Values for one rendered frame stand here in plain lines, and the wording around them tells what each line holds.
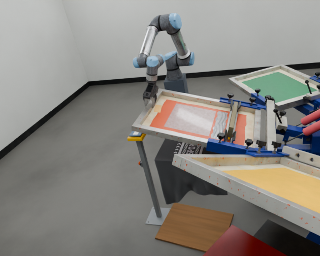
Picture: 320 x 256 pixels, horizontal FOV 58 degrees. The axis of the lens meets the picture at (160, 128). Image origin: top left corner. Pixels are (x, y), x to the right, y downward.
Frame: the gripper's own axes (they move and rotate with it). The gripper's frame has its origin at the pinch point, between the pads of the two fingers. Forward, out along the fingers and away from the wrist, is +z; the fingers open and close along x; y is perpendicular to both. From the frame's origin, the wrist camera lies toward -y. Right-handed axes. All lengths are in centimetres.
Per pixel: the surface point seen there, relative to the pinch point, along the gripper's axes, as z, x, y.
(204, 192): 46, -50, -22
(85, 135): 174, 156, 162
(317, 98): -9, -115, 44
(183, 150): 23.6, -30.0, -9.7
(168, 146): 26.9, -17.8, -5.4
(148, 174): 75, 1, 10
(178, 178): 39, -31, -22
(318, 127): -15, -107, -9
